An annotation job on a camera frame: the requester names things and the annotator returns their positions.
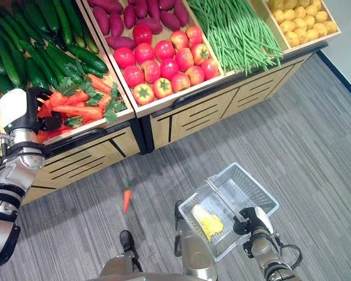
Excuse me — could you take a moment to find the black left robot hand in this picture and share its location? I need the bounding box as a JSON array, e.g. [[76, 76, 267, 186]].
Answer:
[[0, 87, 65, 133]]

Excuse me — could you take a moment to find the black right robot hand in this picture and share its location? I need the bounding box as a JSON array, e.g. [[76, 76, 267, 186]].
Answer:
[[232, 206, 274, 235]]

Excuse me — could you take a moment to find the orange carrot with green top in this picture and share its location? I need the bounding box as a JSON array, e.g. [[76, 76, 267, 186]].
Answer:
[[64, 90, 91, 107], [36, 98, 53, 119], [52, 105, 104, 121], [35, 125, 74, 144], [122, 178, 135, 214], [97, 94, 113, 114], [86, 73, 113, 95], [48, 91, 69, 108]]

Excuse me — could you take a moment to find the clear plastic shopping basket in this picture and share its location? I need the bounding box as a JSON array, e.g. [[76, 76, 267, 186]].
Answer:
[[178, 162, 280, 262]]

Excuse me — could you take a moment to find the yellow napa cabbage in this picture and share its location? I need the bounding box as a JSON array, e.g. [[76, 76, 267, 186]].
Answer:
[[191, 204, 224, 242]]

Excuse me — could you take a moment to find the silver right robot leg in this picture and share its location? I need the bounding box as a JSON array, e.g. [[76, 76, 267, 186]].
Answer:
[[174, 200, 219, 281]]

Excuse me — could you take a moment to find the silver robot leg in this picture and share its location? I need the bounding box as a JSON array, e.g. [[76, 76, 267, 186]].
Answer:
[[174, 200, 219, 281], [100, 230, 144, 281]]

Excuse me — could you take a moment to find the wooden display stand black trim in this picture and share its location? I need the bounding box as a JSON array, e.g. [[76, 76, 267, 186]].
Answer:
[[141, 42, 330, 153], [20, 115, 148, 206]]

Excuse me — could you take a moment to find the wooden produce crate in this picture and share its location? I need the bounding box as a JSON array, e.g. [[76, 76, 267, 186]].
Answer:
[[80, 0, 226, 118], [186, 0, 291, 77], [263, 0, 342, 55], [0, 0, 135, 146]]

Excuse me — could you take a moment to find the silver robot torso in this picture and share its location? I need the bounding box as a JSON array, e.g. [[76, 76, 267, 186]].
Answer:
[[84, 270, 223, 281]]

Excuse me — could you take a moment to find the red tomato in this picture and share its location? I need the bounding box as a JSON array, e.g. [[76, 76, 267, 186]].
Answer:
[[185, 25, 204, 48], [132, 83, 155, 107], [122, 64, 145, 88], [152, 77, 174, 100], [141, 60, 162, 84], [185, 65, 206, 87], [200, 58, 221, 81], [190, 43, 210, 67], [154, 40, 176, 63], [175, 47, 195, 72], [134, 42, 156, 64], [113, 46, 137, 70], [132, 24, 154, 46], [169, 30, 189, 50], [171, 72, 192, 93], [159, 58, 180, 81]]

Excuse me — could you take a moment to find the purple sweet potato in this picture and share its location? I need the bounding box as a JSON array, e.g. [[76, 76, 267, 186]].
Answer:
[[108, 11, 125, 37], [134, 0, 148, 20], [136, 17, 164, 35], [159, 10, 182, 32], [88, 0, 124, 14], [105, 35, 137, 50], [158, 0, 176, 12], [173, 2, 190, 28], [146, 0, 162, 22], [122, 4, 137, 30], [92, 5, 111, 37]]

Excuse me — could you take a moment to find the silver left robot leg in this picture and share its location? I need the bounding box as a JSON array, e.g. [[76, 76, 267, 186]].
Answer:
[[100, 230, 144, 281]]

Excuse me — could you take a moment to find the black baseboard strip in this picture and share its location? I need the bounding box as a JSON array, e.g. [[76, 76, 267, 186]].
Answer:
[[316, 49, 351, 107]]

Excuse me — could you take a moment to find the pile of green beans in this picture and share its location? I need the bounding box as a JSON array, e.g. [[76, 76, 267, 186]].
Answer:
[[188, 0, 284, 74]]

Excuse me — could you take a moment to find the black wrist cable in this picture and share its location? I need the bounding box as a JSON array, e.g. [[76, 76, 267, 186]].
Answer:
[[276, 234, 304, 269]]

